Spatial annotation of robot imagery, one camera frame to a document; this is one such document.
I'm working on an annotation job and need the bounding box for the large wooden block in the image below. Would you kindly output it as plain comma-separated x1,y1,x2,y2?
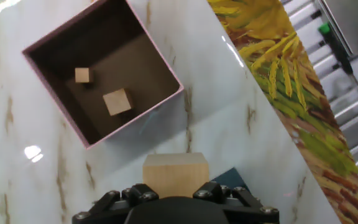
142,152,210,199

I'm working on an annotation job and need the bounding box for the pink open box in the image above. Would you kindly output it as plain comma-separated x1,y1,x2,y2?
22,0,185,150

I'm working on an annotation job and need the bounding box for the dark blue open box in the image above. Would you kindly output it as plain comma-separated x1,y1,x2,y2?
211,167,252,195

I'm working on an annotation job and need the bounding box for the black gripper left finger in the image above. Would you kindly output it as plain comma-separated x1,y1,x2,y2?
72,183,160,220

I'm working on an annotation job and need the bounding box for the yellow green painted cloth strip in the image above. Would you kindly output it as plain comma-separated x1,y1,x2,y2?
206,0,358,224

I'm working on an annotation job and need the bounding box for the white marble pattern board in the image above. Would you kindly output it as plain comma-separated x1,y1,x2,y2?
0,0,343,224

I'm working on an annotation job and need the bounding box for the silver metal plate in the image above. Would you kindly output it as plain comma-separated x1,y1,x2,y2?
317,0,358,58

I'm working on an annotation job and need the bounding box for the small wooden cube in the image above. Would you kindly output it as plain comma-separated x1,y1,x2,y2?
102,88,134,117
74,67,92,84

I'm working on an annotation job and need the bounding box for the green black screwdriver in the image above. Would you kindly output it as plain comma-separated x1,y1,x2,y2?
318,22,358,93

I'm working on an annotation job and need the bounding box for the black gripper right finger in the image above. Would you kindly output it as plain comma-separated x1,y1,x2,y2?
193,181,280,217

